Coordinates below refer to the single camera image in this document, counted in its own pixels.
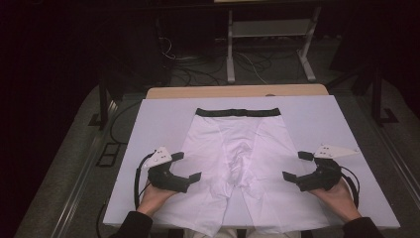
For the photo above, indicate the person's left hand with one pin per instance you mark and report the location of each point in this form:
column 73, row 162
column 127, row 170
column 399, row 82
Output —
column 153, row 200

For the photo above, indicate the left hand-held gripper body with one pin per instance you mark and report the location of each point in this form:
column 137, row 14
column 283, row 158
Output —
column 165, row 178

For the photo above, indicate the white pants with black waistband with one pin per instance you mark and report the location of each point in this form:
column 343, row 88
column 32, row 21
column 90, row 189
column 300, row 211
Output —
column 251, row 158

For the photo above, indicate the white board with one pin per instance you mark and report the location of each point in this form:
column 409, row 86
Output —
column 330, row 119

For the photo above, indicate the black metal stand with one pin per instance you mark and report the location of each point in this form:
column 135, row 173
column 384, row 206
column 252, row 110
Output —
column 103, row 99
column 377, row 95

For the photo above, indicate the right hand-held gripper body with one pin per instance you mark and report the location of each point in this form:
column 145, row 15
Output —
column 325, row 177

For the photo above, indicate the wooden table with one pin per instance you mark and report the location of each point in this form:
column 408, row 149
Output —
column 231, row 90

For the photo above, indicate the white metal stand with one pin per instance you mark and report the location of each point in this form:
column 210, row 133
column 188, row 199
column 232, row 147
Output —
column 270, row 28

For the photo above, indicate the person's right hand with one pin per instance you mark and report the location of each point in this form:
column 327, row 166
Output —
column 336, row 201

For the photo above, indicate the metal floor rail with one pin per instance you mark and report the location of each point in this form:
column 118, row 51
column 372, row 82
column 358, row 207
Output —
column 77, row 195

